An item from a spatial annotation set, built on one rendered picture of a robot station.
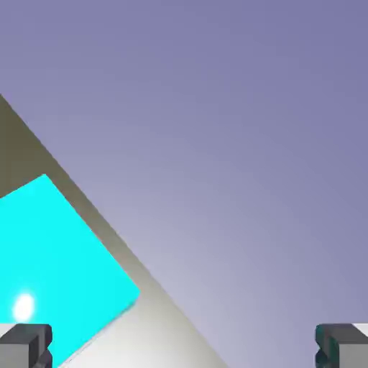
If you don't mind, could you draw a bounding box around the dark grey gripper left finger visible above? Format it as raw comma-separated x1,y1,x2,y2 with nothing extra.
0,323,54,368

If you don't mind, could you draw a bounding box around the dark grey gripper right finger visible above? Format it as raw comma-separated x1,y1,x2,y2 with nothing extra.
314,322,368,368

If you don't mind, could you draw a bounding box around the large cyan box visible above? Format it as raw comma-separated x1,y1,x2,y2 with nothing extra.
0,172,141,368

